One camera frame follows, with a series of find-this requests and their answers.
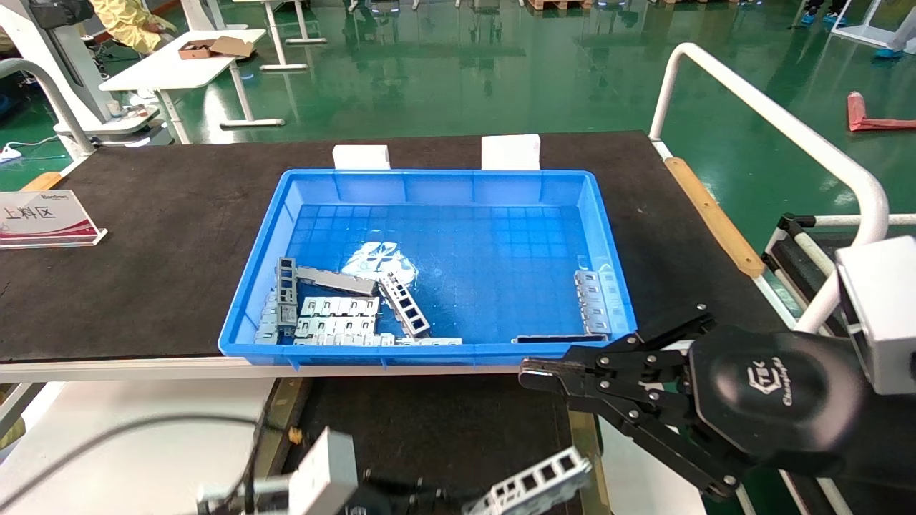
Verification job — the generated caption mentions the silver slotted metal part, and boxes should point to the silver slotted metal part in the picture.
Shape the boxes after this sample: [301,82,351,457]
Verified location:
[378,272,432,338]
[464,447,593,515]

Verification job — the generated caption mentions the white background table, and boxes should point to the white background table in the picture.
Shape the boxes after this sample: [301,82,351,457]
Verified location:
[233,0,328,72]

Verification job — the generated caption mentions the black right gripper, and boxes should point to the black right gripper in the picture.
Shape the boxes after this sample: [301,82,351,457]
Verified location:
[520,304,871,501]

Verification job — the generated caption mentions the acrylic table sign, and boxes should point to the acrylic table sign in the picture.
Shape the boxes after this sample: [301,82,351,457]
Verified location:
[0,190,109,250]

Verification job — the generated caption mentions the open cardboard box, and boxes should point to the open cardboard box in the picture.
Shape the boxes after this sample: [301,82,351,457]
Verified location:
[178,36,256,60]

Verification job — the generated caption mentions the black and white cart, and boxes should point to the black and white cart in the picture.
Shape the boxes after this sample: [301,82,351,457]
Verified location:
[762,213,916,323]

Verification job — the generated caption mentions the white foam block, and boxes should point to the white foam block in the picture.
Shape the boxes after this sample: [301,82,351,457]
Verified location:
[333,145,391,171]
[482,134,542,171]

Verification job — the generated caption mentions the grey tubular guard rail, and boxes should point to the grey tubular guard rail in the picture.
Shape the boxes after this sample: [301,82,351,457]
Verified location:
[0,59,96,160]

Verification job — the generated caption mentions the red floor object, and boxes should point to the red floor object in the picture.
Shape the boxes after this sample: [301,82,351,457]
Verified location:
[847,92,916,132]

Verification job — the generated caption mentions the silver metal bracket part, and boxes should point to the silver metal bracket part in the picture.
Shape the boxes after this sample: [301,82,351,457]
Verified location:
[575,270,618,335]

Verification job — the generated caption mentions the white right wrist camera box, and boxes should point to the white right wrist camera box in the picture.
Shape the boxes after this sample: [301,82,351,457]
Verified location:
[836,236,916,396]

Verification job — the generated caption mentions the long grey metal bracket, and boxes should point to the long grey metal bracket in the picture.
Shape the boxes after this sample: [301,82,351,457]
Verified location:
[296,265,378,296]

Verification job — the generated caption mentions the black table mat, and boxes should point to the black table mat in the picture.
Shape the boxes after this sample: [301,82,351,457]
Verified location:
[0,131,788,362]

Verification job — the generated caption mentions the white floor platform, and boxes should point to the white floor platform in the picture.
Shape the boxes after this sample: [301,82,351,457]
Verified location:
[830,0,916,54]

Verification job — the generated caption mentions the upright grey metal bracket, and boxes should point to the upright grey metal bracket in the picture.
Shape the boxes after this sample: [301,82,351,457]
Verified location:
[276,257,300,331]

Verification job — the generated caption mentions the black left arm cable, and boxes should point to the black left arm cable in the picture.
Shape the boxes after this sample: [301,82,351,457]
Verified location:
[0,414,263,510]

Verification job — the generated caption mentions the long wooden edge strip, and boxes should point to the long wooden edge strip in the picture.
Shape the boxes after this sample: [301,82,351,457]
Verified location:
[664,157,766,279]

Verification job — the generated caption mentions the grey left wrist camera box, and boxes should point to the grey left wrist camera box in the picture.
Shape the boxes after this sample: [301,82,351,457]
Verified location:
[288,427,359,515]

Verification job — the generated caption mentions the white robot on stand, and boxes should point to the white robot on stand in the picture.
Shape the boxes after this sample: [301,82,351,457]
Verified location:
[0,0,172,147]

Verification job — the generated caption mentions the white table with cardboard box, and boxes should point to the white table with cardboard box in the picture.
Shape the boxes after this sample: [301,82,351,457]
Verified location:
[99,29,286,145]

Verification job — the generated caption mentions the flat silver metal plate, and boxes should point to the flat silver metal plate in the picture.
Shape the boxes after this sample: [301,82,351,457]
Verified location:
[301,296,381,319]
[293,318,379,337]

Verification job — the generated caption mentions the white tubular guard rail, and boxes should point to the white tubular guard rail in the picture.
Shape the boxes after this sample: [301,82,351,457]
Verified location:
[648,43,890,337]

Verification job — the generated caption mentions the person in yellow coat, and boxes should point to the person in yellow coat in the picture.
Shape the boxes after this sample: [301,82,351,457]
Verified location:
[92,0,178,55]

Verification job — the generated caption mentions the stacked grey metal brackets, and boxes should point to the stacked grey metal brackets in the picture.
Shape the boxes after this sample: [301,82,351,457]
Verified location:
[255,289,281,345]

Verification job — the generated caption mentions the blue plastic bin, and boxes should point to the blue plastic bin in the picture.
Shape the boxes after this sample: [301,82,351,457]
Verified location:
[218,169,640,370]

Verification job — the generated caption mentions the long silver metal strip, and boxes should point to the long silver metal strip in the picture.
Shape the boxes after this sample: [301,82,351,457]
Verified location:
[293,333,463,348]

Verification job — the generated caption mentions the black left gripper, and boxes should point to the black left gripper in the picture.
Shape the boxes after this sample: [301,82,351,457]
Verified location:
[342,471,494,515]

